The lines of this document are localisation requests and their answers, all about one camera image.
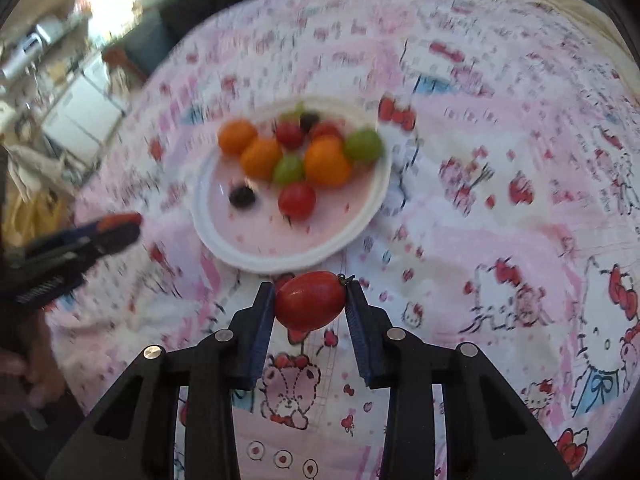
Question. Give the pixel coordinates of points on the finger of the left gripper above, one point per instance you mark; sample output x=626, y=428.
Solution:
x=105, y=232

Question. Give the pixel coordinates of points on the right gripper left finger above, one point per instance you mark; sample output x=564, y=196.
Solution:
x=130, y=432

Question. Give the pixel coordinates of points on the orange tangerine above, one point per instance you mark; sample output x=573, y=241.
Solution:
x=235, y=136
x=260, y=158
x=325, y=163

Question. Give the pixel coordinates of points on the red cherry tomato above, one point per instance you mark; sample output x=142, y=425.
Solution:
x=310, y=301
x=289, y=135
x=296, y=202

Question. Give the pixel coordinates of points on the green grape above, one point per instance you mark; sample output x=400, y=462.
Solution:
x=289, y=169
x=364, y=145

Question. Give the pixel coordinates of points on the person's left hand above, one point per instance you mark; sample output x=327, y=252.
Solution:
x=34, y=368

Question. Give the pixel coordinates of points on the white kitchen cabinets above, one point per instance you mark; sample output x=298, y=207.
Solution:
x=84, y=116

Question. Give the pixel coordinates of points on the pink strawberry pattern plate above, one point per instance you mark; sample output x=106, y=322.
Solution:
x=259, y=239

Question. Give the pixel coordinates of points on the white water heater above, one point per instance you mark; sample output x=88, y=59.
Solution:
x=26, y=52

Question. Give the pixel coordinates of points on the pink Hello Kitty bedsheet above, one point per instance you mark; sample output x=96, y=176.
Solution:
x=511, y=220

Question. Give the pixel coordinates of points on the teal orange bed frame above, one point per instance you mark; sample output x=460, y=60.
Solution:
x=141, y=50

